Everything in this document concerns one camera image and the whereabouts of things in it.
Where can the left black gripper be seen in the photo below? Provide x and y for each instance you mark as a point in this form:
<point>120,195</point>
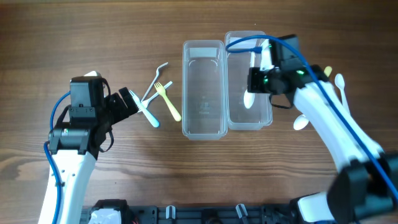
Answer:
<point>122,112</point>

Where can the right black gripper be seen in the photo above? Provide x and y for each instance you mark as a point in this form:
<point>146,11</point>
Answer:
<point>254,85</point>

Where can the thin white plastic spoon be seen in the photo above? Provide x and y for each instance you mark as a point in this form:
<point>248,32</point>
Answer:
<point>250,97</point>

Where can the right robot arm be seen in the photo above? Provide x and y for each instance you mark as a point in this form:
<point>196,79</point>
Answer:
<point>366,183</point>

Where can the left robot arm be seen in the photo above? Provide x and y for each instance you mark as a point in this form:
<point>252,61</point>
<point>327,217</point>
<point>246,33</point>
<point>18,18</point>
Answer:
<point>74,144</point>

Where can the right clear plastic container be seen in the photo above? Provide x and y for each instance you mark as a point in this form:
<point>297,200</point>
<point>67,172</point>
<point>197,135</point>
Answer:
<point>240,118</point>

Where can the clear plastic container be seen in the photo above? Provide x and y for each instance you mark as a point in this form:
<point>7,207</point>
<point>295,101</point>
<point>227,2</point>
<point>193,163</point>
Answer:
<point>204,84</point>
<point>240,118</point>

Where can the left clear plastic container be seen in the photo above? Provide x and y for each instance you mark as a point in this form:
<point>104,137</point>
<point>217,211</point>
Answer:
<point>204,84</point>

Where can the flat white plastic fork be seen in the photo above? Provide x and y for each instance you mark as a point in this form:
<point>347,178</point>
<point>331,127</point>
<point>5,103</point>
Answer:
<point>146,102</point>

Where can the yellow plastic fork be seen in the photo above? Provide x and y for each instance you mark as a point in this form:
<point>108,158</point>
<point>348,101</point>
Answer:
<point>162,92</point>

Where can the light blue plastic fork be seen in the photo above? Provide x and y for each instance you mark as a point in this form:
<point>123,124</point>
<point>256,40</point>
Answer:
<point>153,121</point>

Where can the curved white plastic fork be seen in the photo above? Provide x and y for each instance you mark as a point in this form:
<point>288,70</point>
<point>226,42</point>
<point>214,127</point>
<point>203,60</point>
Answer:
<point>157,74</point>

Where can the white spoon lower diagonal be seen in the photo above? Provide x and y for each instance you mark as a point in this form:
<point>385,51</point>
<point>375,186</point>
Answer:
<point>300,122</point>

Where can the yellow plastic spoon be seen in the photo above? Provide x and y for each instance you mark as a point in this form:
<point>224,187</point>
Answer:
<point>328,70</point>

